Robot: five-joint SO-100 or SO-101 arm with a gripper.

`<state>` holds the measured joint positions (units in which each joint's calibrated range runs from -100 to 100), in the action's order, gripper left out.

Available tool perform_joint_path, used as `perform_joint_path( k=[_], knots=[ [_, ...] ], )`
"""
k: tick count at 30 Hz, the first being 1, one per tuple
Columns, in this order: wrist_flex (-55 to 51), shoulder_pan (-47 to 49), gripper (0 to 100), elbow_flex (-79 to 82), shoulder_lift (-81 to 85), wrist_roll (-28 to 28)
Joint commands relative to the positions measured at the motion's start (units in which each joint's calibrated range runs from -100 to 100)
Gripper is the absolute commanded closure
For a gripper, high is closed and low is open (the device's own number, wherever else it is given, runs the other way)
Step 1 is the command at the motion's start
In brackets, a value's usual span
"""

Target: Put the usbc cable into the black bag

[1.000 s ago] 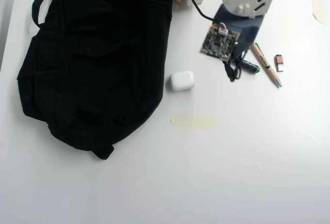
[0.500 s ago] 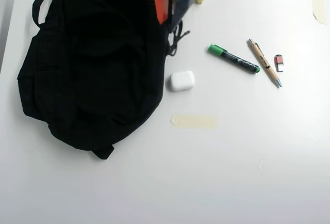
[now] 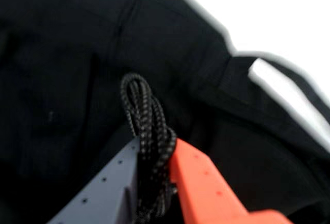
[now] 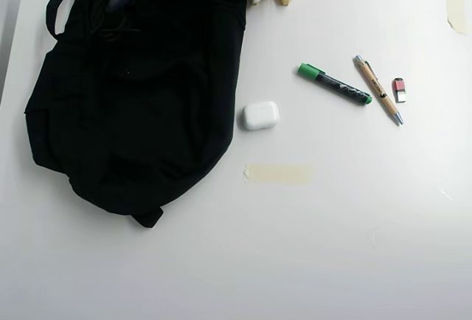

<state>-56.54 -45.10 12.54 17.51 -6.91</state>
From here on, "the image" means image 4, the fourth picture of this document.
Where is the black fabric bag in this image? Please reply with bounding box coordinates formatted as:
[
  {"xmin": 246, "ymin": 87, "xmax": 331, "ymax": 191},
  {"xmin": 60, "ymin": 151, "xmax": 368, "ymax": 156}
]
[{"xmin": 24, "ymin": 0, "xmax": 248, "ymax": 229}]

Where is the white earbuds case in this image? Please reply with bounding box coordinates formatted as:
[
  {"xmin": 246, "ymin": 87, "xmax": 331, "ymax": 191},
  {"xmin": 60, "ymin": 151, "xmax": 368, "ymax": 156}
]
[{"xmin": 241, "ymin": 100, "xmax": 281, "ymax": 131}]

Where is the green black marker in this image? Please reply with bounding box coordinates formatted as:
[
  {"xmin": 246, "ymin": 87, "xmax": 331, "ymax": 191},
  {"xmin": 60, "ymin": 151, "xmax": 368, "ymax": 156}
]
[{"xmin": 297, "ymin": 62, "xmax": 374, "ymax": 108}]

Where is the long masking tape strip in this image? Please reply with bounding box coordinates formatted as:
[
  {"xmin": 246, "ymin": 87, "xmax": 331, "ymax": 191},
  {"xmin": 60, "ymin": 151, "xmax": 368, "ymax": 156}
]
[{"xmin": 244, "ymin": 163, "xmax": 313, "ymax": 185}]

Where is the wooden ballpoint pen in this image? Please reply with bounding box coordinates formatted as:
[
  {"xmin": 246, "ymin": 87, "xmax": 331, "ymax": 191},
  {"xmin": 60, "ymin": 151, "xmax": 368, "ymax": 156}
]
[{"xmin": 354, "ymin": 54, "xmax": 405, "ymax": 127}]

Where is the red usb stick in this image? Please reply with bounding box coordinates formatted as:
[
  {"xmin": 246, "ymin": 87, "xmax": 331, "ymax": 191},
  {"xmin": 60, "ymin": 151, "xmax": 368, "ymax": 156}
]
[{"xmin": 392, "ymin": 77, "xmax": 409, "ymax": 105}]

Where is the torn masking tape piece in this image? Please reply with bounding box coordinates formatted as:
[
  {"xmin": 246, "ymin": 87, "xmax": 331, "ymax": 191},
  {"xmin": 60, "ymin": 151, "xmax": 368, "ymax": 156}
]
[{"xmin": 445, "ymin": 0, "xmax": 468, "ymax": 36}]

